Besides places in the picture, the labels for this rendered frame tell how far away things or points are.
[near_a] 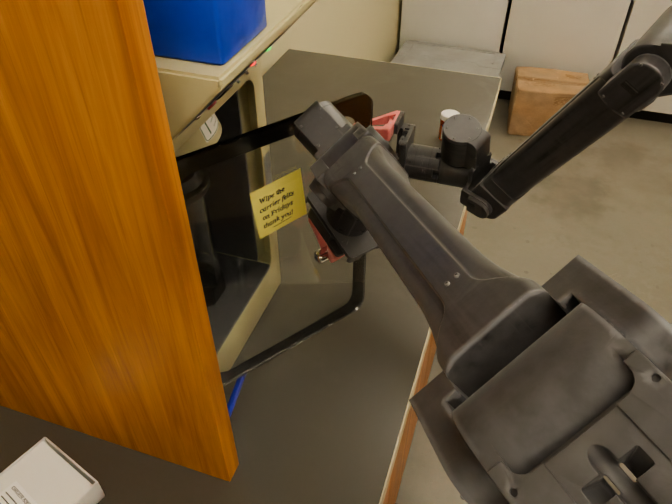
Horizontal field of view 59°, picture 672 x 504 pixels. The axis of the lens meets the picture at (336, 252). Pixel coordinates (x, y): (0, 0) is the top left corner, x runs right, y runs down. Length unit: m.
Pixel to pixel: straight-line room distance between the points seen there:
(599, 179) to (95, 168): 3.00
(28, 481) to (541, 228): 2.43
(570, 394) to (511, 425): 0.03
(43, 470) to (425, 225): 0.70
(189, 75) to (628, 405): 0.44
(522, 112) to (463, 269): 3.22
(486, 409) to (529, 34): 3.55
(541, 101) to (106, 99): 3.13
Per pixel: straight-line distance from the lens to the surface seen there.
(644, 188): 3.39
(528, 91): 3.48
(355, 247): 0.72
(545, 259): 2.75
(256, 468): 0.92
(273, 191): 0.75
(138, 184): 0.54
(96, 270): 0.66
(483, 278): 0.32
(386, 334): 1.06
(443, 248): 0.35
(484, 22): 3.77
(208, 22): 0.55
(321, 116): 0.66
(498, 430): 0.26
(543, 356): 0.26
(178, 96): 0.58
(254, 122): 0.96
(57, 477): 0.94
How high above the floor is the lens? 1.74
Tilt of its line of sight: 41 degrees down
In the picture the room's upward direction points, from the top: straight up
